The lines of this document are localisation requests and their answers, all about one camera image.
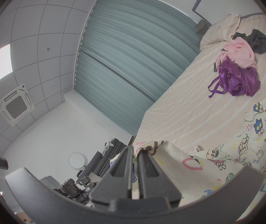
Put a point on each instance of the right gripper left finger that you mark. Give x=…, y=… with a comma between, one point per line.
x=114, y=188

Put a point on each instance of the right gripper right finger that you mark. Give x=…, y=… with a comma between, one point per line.
x=161, y=188

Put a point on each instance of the white printed pyjama top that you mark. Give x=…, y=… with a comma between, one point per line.
x=193, y=167

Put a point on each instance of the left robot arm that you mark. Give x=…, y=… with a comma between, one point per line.
x=70, y=188

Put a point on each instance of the bed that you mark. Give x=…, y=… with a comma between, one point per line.
x=193, y=101

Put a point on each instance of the ceiling air conditioner vent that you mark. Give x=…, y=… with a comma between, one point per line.
x=15, y=105

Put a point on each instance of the purple satin garment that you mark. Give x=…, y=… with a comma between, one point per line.
x=240, y=80

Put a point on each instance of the pink garment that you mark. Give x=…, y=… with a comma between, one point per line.
x=238, y=52

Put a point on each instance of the pale pink pillow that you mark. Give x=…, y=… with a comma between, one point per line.
x=217, y=31

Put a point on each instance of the grey bedside table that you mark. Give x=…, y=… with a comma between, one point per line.
x=202, y=27

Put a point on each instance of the square ceiling light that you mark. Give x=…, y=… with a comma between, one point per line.
x=1, y=64

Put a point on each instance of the black garment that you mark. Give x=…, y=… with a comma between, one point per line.
x=256, y=42

